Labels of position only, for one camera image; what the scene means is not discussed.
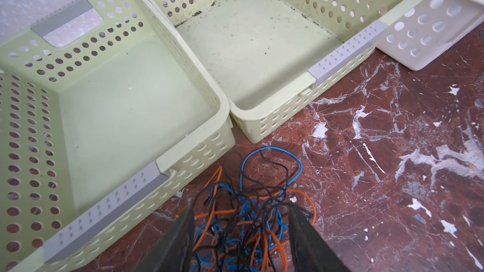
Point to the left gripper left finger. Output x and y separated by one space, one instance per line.
174 251

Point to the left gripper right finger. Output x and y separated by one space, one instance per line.
309 251

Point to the white perforated basket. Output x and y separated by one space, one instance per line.
430 28

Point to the left light green basket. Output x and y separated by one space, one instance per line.
106 113

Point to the middle light green basket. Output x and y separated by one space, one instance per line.
273 57

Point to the light green basket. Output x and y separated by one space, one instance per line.
273 57
106 113

